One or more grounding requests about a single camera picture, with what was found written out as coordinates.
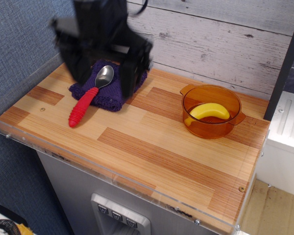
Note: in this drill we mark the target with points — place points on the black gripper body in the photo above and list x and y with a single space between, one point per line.
107 37

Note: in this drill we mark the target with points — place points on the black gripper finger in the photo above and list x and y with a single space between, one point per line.
131 72
78 63

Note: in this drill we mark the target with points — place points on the orange transparent plastic bowl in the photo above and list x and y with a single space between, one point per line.
211 127

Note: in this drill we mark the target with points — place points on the yellow toy banana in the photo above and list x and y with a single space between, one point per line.
207 110

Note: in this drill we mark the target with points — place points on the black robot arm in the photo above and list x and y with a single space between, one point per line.
118 7

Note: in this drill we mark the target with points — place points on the purple folded cloth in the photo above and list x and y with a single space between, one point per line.
109 97

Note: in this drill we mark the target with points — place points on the grey cabinet with button panel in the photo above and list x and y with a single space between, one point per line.
94 206

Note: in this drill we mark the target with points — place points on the white ribbed appliance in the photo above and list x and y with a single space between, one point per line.
281 129

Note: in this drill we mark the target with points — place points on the red handled metal spoon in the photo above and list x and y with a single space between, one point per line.
103 78

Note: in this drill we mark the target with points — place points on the dark right vertical post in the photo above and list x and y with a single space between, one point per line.
281 81

